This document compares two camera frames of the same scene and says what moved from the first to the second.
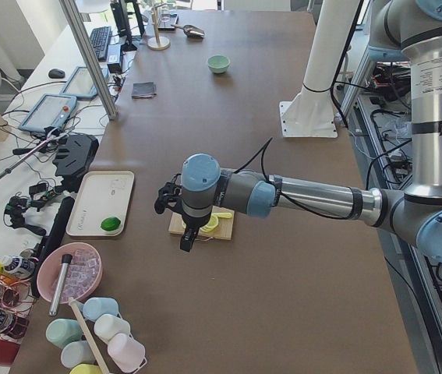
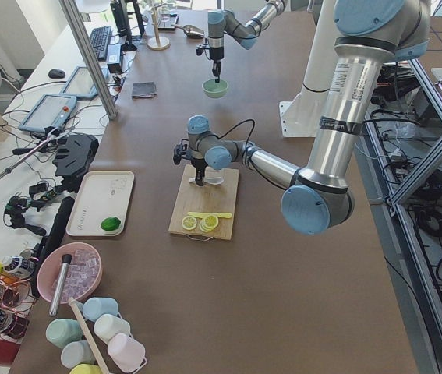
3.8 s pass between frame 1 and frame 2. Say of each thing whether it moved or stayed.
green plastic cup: stayed
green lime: stayed
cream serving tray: stayed
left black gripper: moved
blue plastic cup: stayed
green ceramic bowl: moved
